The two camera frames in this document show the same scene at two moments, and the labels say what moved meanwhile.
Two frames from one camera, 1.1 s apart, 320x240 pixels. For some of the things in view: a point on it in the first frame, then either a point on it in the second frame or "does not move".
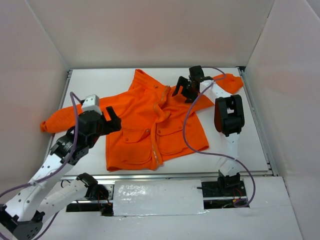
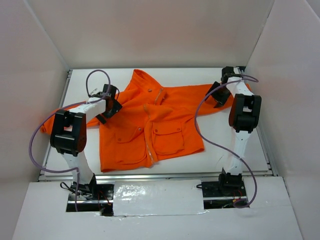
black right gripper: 189,85 -> 217,93
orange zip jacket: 148,124 does not move
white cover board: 159,197 does not move
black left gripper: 107,122 -> 110,108
